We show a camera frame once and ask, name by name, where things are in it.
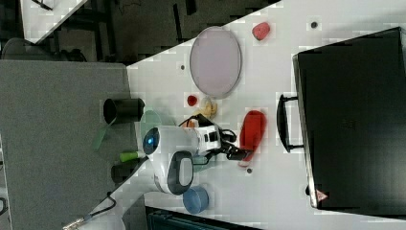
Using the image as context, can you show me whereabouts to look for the green measuring cup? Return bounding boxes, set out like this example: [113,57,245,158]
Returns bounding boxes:
[192,156,215,173]

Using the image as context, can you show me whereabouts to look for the red plush strawberry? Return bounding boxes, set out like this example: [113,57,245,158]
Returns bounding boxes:
[187,95,198,106]

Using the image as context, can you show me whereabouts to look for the yellow plush banana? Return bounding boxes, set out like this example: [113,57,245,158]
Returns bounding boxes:
[193,97,217,119]

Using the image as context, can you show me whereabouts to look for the round lilac plate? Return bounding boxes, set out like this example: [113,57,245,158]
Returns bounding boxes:
[190,27,242,99]

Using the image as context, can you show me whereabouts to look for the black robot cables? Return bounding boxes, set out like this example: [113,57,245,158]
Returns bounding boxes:
[63,116,238,230]

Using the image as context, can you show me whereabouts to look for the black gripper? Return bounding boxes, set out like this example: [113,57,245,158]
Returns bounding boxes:
[219,129,254,161]

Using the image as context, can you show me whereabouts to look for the orange plush fruit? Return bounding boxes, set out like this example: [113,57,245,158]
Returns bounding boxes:
[186,119,196,127]

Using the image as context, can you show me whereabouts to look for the red plush ketchup bottle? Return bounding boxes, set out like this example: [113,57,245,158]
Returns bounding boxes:
[238,110,267,168]

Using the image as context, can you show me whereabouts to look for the red green plush apple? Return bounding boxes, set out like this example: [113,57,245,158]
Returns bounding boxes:
[252,22,271,41]

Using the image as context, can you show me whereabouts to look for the lime green plush fruit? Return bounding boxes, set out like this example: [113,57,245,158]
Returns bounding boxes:
[120,151,146,163]

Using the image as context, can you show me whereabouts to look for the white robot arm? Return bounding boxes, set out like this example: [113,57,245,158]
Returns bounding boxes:
[62,125,252,230]

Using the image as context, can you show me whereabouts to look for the green slotted spatula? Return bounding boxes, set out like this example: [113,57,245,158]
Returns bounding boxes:
[92,124,111,151]

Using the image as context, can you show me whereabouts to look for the black cup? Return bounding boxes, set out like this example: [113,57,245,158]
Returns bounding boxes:
[102,99,145,125]

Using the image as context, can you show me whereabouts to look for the silver toaster oven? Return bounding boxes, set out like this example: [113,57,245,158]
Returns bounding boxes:
[277,27,406,219]

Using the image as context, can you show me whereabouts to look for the blue cup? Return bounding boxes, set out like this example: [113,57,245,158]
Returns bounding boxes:
[183,186,210,215]

